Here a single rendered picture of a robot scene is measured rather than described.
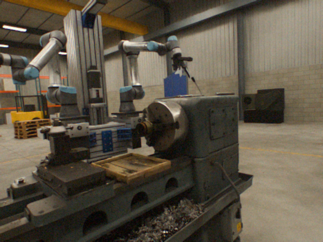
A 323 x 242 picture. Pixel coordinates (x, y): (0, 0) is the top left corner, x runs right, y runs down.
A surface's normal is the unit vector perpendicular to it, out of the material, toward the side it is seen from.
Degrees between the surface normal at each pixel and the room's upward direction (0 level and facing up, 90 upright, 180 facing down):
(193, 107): 90
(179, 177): 88
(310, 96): 90
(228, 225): 90
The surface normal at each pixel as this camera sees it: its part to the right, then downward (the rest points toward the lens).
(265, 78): -0.68, 0.11
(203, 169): 0.70, 0.03
